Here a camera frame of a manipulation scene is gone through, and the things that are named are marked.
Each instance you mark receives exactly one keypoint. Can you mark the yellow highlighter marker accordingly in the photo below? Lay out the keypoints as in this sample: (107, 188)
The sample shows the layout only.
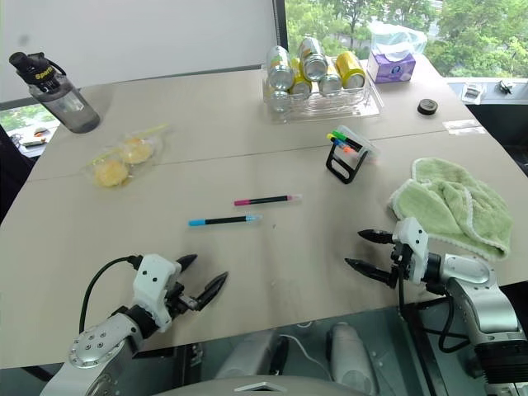
(336, 138)

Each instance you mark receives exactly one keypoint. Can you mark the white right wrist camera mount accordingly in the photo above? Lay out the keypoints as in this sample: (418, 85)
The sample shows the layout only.
(416, 239)

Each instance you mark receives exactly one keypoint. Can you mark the yellow drink can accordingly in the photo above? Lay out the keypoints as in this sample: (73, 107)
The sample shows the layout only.
(350, 68)
(300, 82)

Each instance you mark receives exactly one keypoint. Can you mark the grey sports water bottle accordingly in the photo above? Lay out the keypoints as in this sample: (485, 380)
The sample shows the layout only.
(66, 103)

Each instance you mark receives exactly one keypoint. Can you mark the black-framed clear highlighter case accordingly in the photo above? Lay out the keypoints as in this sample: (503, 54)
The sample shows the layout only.
(344, 171)

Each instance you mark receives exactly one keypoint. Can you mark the black round lid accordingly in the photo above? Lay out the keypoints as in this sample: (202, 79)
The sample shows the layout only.
(427, 106)

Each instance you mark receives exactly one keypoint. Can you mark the pink and black pen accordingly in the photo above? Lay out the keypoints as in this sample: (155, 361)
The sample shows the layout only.
(264, 200)

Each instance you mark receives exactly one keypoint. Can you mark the small orange object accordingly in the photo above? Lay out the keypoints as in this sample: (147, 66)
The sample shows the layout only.
(347, 148)

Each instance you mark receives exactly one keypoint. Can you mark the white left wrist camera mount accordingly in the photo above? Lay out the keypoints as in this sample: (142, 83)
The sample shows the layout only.
(154, 272)

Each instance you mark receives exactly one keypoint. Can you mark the grey robot torso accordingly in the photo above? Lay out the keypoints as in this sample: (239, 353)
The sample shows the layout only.
(264, 387)

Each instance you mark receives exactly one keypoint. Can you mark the blue and black pen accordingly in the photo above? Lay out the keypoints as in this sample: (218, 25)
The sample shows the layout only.
(222, 220)

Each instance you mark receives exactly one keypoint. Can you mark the clear plastic pastry bag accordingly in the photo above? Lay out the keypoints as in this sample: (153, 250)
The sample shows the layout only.
(123, 165)

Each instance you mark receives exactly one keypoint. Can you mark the black window frame post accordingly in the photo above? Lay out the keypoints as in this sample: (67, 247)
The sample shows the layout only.
(280, 29)

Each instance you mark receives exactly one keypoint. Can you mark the green highlighter marker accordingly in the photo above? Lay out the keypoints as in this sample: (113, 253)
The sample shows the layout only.
(344, 136)

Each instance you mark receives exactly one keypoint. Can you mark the small clear packet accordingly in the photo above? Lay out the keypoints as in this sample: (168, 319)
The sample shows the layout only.
(472, 92)

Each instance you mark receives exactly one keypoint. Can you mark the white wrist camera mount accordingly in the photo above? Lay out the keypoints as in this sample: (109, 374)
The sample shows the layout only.
(154, 272)
(416, 239)

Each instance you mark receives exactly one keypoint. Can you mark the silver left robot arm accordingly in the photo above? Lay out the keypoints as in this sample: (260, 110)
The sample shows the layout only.
(95, 342)

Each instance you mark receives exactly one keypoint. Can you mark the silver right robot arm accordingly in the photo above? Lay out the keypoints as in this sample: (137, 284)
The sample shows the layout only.
(486, 305)

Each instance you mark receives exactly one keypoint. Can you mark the small black clip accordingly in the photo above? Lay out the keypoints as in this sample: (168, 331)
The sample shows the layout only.
(505, 86)

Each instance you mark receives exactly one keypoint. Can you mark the large round yellow pastry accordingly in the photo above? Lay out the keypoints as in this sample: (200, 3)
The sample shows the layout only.
(110, 173)

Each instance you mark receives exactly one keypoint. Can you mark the grey rounded robot leg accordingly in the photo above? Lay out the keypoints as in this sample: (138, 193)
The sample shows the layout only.
(251, 354)
(350, 354)

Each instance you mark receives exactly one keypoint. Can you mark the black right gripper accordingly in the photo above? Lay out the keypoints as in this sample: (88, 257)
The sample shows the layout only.
(402, 264)

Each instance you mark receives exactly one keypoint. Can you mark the purple tissue box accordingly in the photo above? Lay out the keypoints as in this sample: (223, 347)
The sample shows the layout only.
(389, 68)

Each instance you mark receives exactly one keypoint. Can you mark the silver green drink can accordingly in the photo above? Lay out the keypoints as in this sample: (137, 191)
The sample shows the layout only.
(279, 68)
(331, 84)
(312, 59)

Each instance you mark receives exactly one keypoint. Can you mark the green towel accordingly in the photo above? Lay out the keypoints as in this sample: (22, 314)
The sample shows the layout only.
(453, 206)

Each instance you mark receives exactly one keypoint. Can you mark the blue highlighter marker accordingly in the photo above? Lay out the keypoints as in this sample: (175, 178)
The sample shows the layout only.
(337, 142)

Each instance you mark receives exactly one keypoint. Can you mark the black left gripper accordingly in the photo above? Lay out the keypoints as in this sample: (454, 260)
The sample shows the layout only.
(181, 300)

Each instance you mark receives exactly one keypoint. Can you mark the clear case of highlighter markers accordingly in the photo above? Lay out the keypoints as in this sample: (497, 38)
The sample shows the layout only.
(365, 145)

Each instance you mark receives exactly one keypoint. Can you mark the clear plastic can tray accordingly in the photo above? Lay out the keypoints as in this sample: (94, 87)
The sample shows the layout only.
(338, 108)

